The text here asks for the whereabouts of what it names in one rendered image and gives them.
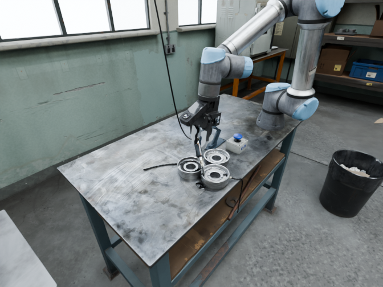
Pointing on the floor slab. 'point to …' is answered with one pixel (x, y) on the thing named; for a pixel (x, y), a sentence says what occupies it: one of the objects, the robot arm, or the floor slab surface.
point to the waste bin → (350, 182)
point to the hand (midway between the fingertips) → (198, 146)
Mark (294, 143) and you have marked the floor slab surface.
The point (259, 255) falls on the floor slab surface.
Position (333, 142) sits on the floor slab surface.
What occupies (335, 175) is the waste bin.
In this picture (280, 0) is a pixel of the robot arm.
